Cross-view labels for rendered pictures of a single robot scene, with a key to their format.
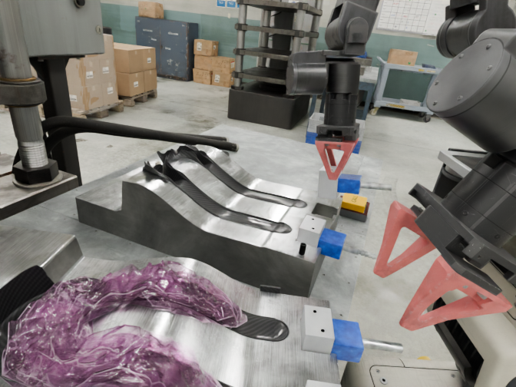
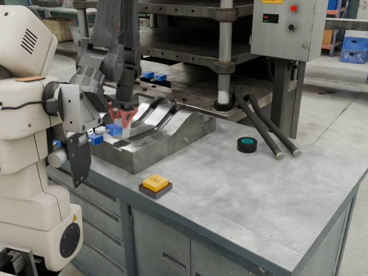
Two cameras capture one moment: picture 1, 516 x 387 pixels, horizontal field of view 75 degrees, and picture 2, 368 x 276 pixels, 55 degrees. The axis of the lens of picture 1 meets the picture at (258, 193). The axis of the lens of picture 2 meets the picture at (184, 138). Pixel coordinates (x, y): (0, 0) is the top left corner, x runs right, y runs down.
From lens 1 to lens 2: 1.69 m
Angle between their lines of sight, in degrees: 96
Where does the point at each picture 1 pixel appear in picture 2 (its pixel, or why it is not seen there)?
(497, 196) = not seen: hidden behind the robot
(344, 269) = (102, 168)
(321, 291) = (93, 159)
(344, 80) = not seen: hidden behind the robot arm
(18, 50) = (220, 49)
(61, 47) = (273, 52)
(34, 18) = (262, 36)
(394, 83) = not seen: outside the picture
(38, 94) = (219, 69)
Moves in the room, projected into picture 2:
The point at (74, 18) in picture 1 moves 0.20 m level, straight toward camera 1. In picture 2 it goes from (286, 36) to (244, 38)
